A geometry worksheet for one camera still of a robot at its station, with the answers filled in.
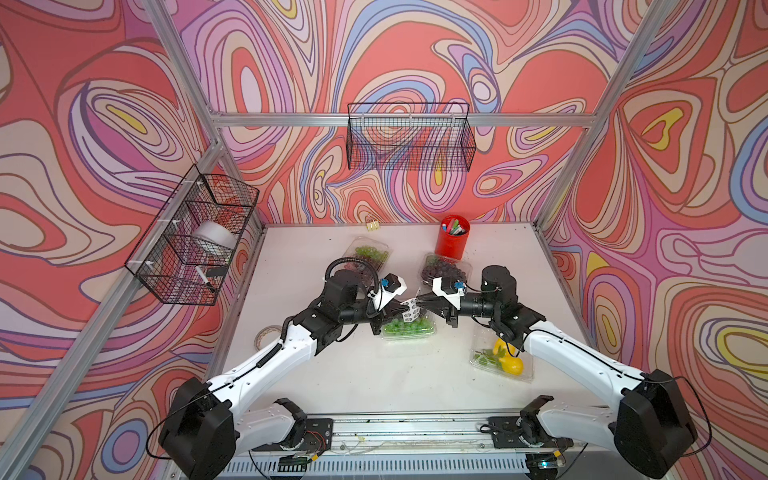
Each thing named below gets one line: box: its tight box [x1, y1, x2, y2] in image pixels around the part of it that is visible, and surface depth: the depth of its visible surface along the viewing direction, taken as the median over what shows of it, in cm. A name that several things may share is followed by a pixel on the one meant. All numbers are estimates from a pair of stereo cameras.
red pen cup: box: [435, 214, 471, 260], surface depth 106 cm
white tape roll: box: [192, 221, 238, 256], surface depth 75 cm
